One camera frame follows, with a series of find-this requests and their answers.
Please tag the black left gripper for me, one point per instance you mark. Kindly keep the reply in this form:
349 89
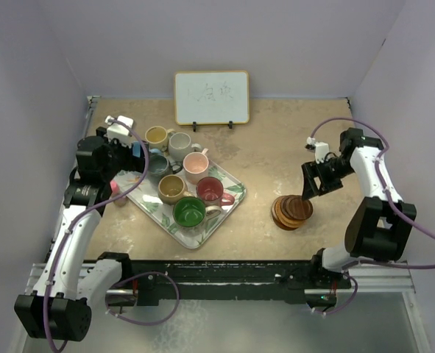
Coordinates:
133 163

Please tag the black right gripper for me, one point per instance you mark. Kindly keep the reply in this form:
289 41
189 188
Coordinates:
310 170

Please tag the dark walnut coaster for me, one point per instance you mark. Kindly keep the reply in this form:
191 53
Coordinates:
296 208

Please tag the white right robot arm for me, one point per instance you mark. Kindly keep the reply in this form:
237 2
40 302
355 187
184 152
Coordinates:
375 232

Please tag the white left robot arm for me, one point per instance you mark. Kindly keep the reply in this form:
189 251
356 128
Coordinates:
60 304

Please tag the light blue ceramic cup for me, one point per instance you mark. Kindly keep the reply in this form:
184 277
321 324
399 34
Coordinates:
156 152

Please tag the grey blue ceramic cup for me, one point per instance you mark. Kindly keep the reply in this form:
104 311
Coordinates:
160 167

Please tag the yellow ceramic cup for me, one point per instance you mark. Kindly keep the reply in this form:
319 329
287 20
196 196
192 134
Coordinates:
158 137

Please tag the tan ceramic cup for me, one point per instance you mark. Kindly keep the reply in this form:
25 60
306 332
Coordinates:
173 188

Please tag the white ceramic cup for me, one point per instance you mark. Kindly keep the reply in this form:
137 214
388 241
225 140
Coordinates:
180 145

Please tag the pink ceramic cup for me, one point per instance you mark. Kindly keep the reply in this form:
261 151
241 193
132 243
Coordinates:
196 165

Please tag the green ceramic cup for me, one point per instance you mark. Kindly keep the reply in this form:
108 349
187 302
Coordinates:
192 212

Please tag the red ceramic cup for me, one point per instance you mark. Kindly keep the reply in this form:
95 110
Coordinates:
211 191

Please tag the pink capped small bottle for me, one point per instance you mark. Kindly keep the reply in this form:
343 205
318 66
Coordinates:
115 192

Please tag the floral serving tray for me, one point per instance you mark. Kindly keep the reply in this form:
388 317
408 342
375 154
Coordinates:
145 196

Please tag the small whiteboard with stand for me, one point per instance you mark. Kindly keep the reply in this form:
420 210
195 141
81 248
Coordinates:
211 98

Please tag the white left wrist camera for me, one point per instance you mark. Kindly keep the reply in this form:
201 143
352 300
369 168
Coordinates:
118 132

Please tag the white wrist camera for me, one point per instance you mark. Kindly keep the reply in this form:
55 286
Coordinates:
320 149
118 132

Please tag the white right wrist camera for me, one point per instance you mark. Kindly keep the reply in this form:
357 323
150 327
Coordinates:
320 149

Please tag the aluminium frame rail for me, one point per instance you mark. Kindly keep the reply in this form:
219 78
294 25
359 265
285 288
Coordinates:
371 279

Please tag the black front rail base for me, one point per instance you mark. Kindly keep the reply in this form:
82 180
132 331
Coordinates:
289 281

